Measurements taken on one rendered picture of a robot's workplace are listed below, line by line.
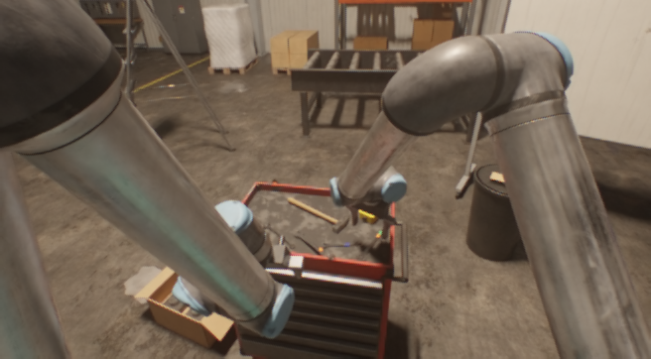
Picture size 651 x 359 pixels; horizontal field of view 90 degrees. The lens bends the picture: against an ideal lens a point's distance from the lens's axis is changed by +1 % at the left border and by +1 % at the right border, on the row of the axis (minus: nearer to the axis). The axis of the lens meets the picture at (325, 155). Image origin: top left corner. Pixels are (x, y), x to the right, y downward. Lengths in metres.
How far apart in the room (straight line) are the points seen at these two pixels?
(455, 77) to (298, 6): 8.79
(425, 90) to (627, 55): 2.62
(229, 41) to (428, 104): 7.20
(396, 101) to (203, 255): 0.35
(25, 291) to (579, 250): 0.64
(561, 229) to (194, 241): 0.47
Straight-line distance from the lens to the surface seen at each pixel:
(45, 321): 0.51
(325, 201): 1.64
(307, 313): 1.54
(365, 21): 8.96
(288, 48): 7.24
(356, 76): 4.05
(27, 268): 0.46
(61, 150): 0.30
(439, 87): 0.50
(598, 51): 3.05
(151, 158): 0.33
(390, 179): 1.01
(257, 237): 0.76
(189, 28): 9.93
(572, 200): 0.55
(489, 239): 2.69
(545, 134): 0.55
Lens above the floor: 1.90
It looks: 29 degrees down
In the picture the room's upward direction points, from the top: 1 degrees counter-clockwise
